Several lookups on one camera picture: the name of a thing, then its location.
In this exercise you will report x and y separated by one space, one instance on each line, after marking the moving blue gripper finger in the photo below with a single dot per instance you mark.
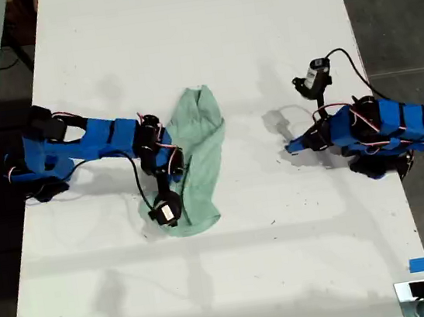
186 173
301 148

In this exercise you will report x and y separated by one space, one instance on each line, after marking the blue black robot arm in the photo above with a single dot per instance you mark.
92 141
414 120

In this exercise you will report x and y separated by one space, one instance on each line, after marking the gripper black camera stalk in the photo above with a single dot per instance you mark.
163 184
321 102

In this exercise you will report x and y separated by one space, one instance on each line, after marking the pale green T-shirt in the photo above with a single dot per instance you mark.
203 148

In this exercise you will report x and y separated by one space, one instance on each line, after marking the square blue tape piece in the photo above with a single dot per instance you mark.
419 265

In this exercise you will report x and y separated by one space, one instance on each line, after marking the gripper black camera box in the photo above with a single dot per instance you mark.
166 210
314 74

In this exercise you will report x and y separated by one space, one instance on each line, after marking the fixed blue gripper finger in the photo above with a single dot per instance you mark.
299 141
173 178

